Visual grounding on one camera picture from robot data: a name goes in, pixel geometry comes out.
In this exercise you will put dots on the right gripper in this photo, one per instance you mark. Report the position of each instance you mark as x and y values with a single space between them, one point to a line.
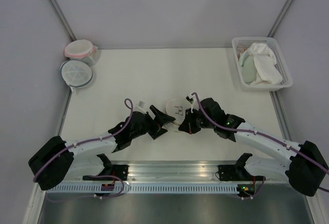
187 125

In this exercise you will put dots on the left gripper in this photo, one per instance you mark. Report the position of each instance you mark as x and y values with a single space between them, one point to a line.
160 119

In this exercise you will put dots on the beige mesh laundry bag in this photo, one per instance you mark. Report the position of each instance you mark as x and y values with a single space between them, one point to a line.
176 108

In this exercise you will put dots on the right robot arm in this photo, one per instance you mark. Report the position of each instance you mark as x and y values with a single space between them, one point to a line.
239 131

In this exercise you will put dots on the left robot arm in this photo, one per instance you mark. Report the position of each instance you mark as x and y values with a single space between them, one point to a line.
59 160

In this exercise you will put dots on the blue trimmed mesh laundry bag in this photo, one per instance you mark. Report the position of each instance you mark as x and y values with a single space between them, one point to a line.
76 74

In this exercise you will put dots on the pink trimmed mesh laundry bag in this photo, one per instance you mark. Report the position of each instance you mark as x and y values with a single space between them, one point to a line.
84 51

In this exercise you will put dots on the mint green cloth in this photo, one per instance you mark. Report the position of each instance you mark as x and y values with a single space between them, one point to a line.
249 71

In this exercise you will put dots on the white cloth in basket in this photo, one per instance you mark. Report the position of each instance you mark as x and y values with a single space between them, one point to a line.
265 63

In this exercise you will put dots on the white plastic basket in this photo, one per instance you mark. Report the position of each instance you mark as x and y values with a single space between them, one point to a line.
242 43

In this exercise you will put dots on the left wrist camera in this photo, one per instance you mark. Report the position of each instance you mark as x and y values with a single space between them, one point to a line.
140 107

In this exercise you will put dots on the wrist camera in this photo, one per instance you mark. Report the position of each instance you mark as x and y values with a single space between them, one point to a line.
193 103
140 107

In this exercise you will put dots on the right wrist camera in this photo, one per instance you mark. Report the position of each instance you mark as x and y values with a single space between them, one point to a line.
193 103

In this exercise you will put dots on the aluminium mounting rail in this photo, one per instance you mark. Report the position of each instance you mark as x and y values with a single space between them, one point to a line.
169 170

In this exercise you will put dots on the right aluminium frame post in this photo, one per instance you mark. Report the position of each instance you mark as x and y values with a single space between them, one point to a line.
284 10

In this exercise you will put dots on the aluminium frame post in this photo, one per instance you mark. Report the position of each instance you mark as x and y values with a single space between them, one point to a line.
284 10
62 19

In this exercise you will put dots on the white slotted cable duct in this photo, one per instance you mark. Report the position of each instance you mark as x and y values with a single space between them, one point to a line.
147 188

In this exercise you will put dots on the left aluminium frame post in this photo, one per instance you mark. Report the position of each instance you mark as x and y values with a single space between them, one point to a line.
62 19

